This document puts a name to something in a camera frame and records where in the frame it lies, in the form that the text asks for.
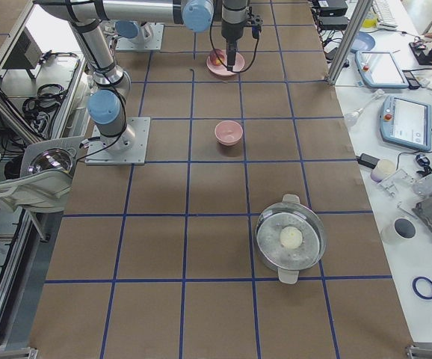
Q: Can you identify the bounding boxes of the steel pot with handles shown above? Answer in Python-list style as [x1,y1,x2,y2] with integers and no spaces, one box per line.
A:
[255,194,327,285]

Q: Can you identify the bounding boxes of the grey electronics box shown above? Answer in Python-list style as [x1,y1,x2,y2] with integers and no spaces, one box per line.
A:
[2,27,43,79]

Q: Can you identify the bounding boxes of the pink plate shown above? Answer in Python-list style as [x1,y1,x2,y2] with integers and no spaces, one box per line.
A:
[206,49,245,77]

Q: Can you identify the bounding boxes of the black power adapter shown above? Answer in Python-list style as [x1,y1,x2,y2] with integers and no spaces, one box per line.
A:
[357,153,380,169]

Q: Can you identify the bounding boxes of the white cup dark lid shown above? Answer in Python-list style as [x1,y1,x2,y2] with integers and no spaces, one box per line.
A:
[380,217,416,245]

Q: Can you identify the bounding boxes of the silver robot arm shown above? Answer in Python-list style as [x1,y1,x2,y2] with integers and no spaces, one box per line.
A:
[34,1,215,153]
[103,1,250,71]

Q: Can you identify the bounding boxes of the teach pendant far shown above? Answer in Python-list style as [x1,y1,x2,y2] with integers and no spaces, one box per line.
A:
[354,51,409,89]

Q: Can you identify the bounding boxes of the white bun in pot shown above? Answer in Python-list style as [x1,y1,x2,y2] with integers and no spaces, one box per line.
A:
[279,226,303,249]

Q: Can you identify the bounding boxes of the aluminium frame post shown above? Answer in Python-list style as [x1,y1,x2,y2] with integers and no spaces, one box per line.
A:
[326,0,372,85]

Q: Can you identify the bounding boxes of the purple white cup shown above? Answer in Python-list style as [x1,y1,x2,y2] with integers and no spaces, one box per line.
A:
[370,159,396,182]

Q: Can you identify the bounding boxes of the light bulb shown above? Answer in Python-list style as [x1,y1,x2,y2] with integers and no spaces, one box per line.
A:
[344,89,385,129]

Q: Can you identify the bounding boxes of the red apple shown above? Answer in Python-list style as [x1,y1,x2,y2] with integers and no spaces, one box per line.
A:
[209,49,225,67]

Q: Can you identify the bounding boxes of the teach pendant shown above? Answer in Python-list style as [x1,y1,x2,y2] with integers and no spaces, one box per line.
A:
[354,51,409,89]
[379,95,432,151]

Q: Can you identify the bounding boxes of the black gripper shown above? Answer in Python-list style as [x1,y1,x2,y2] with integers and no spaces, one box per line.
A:
[226,38,237,72]

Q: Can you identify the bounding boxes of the teach pendant near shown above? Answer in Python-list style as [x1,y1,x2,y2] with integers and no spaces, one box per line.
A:
[379,95,432,151]

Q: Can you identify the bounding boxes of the blue rubber ring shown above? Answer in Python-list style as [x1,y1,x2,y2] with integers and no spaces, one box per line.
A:
[412,276,432,300]

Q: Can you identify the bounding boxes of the pink bowl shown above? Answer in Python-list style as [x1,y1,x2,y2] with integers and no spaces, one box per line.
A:
[214,120,243,146]

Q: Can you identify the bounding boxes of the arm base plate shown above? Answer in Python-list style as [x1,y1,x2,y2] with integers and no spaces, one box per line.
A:
[114,20,164,52]
[84,117,151,165]

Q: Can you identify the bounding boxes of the blue plate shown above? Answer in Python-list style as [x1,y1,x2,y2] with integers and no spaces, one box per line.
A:
[351,31,375,53]

